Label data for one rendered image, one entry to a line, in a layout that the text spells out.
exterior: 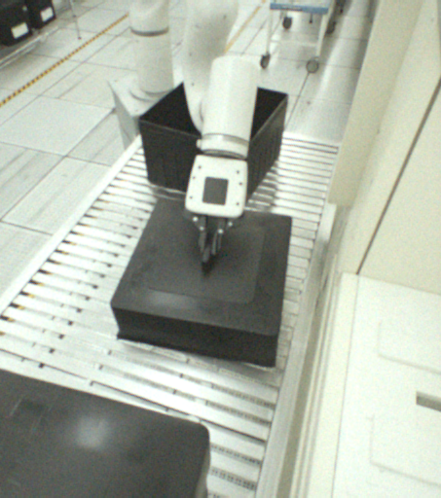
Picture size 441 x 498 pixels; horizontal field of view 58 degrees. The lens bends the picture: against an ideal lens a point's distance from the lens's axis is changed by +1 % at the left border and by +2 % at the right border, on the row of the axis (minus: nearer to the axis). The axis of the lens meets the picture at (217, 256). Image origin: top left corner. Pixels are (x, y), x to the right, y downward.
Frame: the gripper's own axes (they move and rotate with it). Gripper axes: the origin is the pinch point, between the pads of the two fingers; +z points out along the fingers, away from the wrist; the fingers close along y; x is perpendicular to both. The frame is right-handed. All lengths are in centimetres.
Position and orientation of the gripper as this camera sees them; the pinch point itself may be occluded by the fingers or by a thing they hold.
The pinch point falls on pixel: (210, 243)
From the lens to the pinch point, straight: 71.0
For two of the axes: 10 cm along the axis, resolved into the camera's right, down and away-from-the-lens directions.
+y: 9.8, 1.5, -1.3
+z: -1.4, 9.9, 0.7
